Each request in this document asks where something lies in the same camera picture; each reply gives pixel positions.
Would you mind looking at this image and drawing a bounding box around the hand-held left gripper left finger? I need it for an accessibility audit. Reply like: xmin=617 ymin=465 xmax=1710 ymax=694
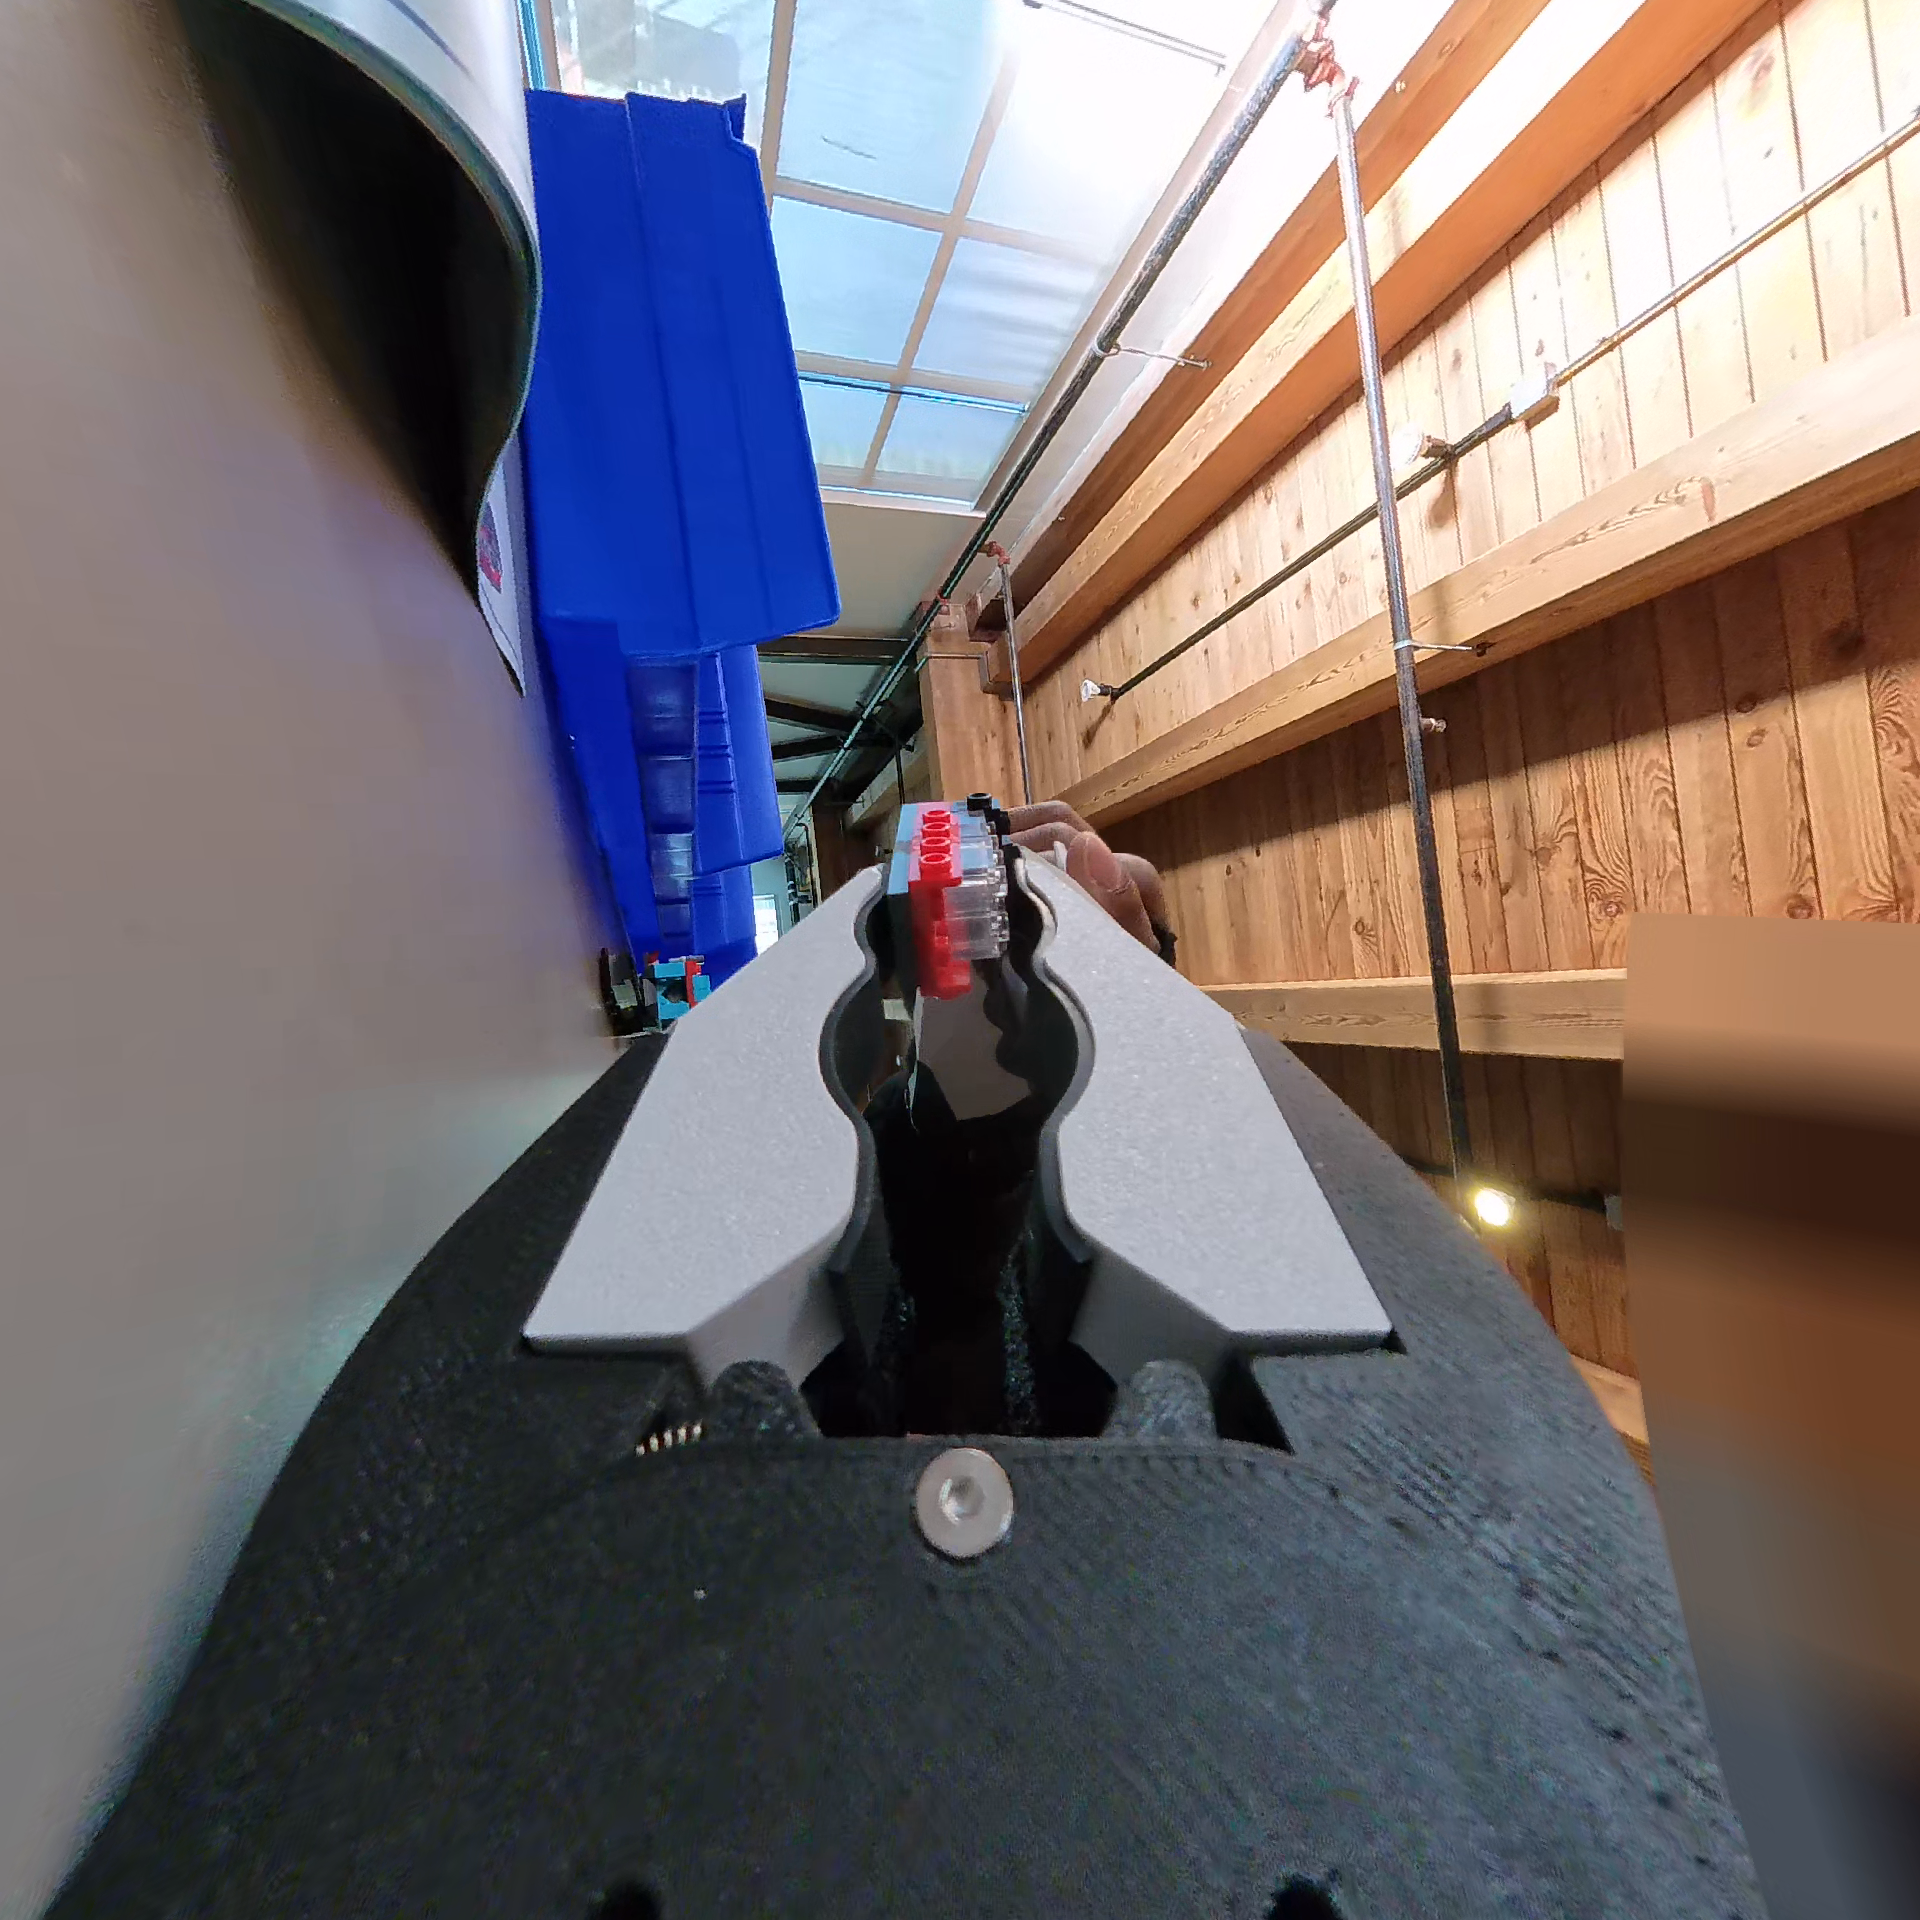
xmin=522 ymin=866 xmax=889 ymax=1387

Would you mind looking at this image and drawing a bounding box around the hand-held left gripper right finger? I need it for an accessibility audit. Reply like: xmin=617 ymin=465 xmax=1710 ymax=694
xmin=1006 ymin=856 xmax=1402 ymax=1384

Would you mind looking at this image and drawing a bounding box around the red and clear brick assembly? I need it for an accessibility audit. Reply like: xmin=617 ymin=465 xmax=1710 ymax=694
xmin=883 ymin=801 xmax=1023 ymax=1005

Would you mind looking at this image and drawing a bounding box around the large blue plastic bin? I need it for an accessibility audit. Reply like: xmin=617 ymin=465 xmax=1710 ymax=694
xmin=522 ymin=87 xmax=845 ymax=663

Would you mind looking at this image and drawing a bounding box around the grey desk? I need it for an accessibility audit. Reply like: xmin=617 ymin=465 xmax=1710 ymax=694
xmin=0 ymin=0 xmax=676 ymax=1920

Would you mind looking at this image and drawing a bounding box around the person's right hand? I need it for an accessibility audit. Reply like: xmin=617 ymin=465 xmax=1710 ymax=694
xmin=1007 ymin=801 xmax=1182 ymax=965

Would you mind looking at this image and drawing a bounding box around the ribbed blue parts bin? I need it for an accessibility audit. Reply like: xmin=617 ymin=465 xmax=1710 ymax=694
xmin=538 ymin=616 xmax=789 ymax=1039

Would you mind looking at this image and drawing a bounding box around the short silver ceiling pipe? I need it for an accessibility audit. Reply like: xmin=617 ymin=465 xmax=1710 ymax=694
xmin=988 ymin=546 xmax=1041 ymax=813

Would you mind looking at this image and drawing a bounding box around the black ceiling pipe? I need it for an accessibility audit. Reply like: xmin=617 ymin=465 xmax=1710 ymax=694
xmin=810 ymin=0 xmax=1326 ymax=813

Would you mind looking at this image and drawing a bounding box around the thin conduit with junction boxes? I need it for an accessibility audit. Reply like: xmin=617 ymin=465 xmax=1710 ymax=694
xmin=1102 ymin=106 xmax=1920 ymax=706

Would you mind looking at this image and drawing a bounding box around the large paned window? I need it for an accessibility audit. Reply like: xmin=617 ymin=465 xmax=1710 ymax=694
xmin=517 ymin=0 xmax=1278 ymax=505

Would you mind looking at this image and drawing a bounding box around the toy brick instruction booklet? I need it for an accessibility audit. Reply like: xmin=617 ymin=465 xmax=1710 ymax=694
xmin=180 ymin=0 xmax=545 ymax=696

